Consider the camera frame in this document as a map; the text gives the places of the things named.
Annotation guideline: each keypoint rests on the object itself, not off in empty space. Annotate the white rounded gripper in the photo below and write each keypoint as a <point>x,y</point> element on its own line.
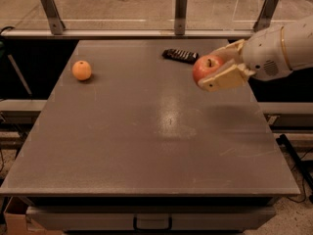
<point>263,54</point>

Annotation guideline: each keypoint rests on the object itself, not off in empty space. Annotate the red apple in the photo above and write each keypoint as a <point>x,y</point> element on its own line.
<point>205,66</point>

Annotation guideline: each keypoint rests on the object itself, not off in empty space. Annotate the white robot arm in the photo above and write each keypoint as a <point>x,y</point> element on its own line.
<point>298,43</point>

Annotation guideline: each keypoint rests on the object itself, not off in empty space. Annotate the dark chocolate rxbar wrapper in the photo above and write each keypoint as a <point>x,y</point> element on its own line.
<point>181,56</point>

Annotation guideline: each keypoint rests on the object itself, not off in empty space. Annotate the black stand leg right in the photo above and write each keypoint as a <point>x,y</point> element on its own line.
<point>299,163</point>

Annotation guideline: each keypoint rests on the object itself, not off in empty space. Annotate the orange fruit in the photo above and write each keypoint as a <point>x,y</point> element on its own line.
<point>81,70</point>

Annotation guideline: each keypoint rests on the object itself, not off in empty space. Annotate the clear glass barrier panel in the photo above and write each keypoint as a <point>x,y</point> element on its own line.
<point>132,14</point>

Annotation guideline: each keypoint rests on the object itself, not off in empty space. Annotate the cardboard box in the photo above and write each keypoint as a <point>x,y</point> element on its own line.
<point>18,224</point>

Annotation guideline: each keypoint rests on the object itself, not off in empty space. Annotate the right metal bracket post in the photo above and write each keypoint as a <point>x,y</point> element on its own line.
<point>265,17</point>

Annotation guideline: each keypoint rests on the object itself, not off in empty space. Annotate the metal bracket post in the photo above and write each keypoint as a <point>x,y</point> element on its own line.
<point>265,17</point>
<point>56,25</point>
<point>180,16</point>

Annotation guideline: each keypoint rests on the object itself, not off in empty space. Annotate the middle metal bracket post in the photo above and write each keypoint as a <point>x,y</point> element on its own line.
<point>180,16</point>

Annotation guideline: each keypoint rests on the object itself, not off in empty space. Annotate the left metal bracket post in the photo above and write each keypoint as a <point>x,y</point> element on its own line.
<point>56,25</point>

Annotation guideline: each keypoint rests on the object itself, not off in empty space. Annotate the grey drawer with black handle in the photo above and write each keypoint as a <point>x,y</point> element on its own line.
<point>185,219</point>

